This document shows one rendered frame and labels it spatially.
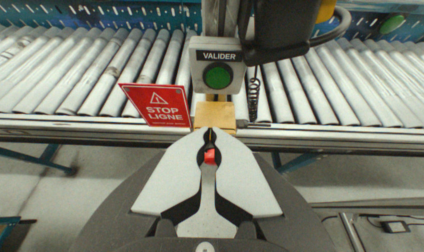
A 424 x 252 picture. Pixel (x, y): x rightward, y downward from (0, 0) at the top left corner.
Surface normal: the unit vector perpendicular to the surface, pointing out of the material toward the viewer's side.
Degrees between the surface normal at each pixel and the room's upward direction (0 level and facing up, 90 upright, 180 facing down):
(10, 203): 0
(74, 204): 0
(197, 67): 90
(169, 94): 90
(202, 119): 0
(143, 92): 90
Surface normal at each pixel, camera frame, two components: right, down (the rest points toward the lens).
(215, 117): 0.02, -0.51
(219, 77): -0.03, 0.86
